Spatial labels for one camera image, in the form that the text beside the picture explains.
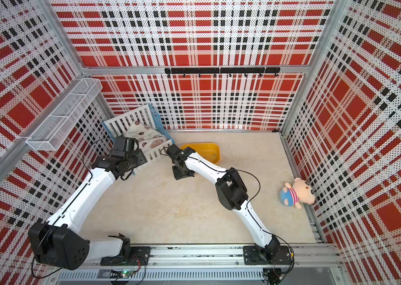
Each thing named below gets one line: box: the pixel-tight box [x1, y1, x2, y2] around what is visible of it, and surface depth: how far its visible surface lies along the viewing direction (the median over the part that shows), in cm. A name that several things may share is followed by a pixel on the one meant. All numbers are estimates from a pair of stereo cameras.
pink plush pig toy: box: [279, 176, 316, 209], surface depth 86 cm
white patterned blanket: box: [125, 119, 168, 152], surface depth 112 cm
